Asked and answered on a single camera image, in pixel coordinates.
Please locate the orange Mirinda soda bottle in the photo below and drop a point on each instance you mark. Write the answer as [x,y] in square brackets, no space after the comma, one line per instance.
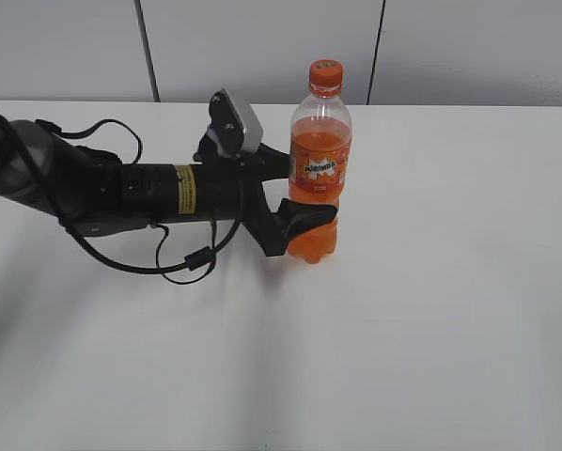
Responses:
[320,144]

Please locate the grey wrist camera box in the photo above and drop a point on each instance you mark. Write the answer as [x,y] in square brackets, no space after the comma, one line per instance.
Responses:
[234,128]

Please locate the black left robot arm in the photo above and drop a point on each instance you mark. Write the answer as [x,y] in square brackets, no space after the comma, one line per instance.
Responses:
[47,169]

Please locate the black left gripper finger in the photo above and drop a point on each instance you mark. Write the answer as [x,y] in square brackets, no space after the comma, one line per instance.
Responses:
[274,164]
[297,218]

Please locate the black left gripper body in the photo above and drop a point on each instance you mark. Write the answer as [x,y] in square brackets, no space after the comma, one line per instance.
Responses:
[229,189]

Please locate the orange bottle cap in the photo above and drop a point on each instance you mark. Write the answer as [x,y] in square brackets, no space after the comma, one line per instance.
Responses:
[326,74]

